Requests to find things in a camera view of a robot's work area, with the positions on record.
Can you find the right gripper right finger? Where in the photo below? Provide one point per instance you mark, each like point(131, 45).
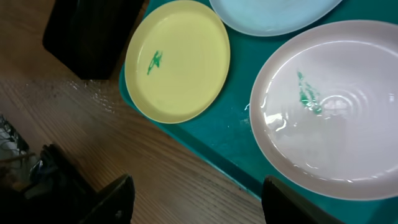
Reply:
point(282, 204)

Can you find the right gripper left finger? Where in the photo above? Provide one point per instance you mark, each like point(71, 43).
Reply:
point(115, 203)

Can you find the white plate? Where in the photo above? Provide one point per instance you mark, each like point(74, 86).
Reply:
point(323, 109)

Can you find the yellow plate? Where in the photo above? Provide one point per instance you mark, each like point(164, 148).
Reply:
point(177, 61)

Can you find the light blue plate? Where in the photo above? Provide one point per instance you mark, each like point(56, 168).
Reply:
point(267, 18)

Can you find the teal plastic tray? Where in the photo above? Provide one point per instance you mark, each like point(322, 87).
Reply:
point(221, 135)

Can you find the black plastic tray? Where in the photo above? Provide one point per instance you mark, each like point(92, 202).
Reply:
point(88, 36)

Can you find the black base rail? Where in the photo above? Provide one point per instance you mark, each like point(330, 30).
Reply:
point(57, 193)

